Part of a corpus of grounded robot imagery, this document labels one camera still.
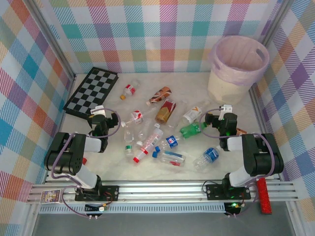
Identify red glitter microphone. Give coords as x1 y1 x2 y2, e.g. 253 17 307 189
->
255 178 273 215

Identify white slotted cable duct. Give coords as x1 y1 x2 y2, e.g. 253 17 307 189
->
38 204 226 214

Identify playing card box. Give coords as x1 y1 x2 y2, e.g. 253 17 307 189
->
39 189 62 204

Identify white label bottle orange mark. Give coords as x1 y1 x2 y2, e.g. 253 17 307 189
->
181 100 211 125

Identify blue cap bottle striped label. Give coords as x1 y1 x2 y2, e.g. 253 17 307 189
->
152 151 187 168

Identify clear bottle with green cap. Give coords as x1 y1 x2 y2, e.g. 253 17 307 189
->
124 126 136 157

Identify controller board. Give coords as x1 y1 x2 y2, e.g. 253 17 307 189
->
224 202 243 216
84 203 110 213

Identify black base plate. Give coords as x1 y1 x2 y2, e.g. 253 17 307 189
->
74 184 120 202
205 183 252 201

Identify Pepsi bottle with blue cap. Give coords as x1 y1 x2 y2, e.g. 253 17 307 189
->
154 134 186 153

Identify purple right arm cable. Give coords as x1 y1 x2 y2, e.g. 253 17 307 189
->
199 107 276 218

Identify clear bottle red white label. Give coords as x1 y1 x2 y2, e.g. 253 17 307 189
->
120 107 158 127

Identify left controller board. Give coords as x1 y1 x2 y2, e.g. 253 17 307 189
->
84 203 110 213

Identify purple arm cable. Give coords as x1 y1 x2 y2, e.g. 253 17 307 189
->
199 107 276 218
50 107 122 218

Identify clear bottle with orange cap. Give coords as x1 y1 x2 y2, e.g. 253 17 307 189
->
120 79 141 100

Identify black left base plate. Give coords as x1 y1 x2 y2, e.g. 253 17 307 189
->
74 184 120 202

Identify red and gold label bottle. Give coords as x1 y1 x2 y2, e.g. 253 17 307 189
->
154 98 177 123

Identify purple bin liner bag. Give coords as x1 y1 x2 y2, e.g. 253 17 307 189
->
208 35 270 87

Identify green plastic bottle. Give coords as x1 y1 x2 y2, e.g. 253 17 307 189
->
179 121 207 140

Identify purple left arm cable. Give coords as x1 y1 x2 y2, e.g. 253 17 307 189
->
50 107 122 218

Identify black and grey chessboard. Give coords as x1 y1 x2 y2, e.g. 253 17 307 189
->
63 66 119 121

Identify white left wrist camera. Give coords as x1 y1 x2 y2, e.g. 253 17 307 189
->
90 105 105 115

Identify aluminium mounting rail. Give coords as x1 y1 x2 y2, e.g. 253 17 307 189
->
26 180 299 205

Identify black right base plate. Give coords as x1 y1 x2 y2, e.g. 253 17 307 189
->
205 183 252 201

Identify brown swirl label bottle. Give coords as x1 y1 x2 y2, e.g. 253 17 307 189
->
146 86 172 106

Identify right controller board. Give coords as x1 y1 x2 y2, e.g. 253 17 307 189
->
224 202 243 216

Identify clear bottle blue label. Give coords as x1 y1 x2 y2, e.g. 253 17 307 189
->
192 145 222 173

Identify beige waste bin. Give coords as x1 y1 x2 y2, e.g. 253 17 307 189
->
207 35 270 106

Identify aluminium frame post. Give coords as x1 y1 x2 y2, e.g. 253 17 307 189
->
29 0 76 81
255 0 293 64

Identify clear bottle with red cap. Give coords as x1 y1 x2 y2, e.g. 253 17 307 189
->
132 127 164 163

